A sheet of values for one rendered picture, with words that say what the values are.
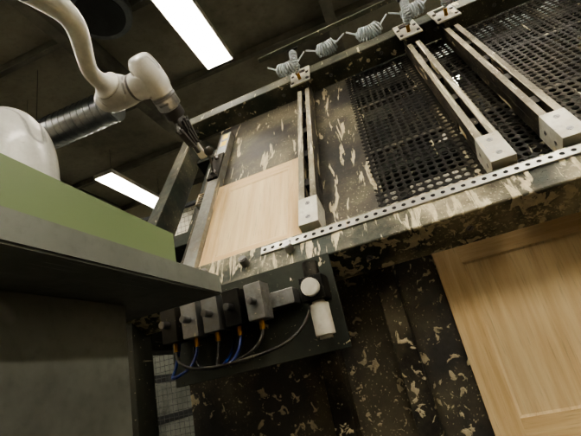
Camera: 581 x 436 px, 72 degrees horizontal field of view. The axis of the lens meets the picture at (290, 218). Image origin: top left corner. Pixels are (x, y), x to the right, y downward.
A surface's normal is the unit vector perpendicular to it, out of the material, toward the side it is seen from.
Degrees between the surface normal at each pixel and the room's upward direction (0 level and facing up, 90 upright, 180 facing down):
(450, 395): 90
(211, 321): 90
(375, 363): 90
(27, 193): 90
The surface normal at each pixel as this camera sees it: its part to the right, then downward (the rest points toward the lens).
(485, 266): -0.35, -0.27
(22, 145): 0.68, -0.50
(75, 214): 0.93, -0.30
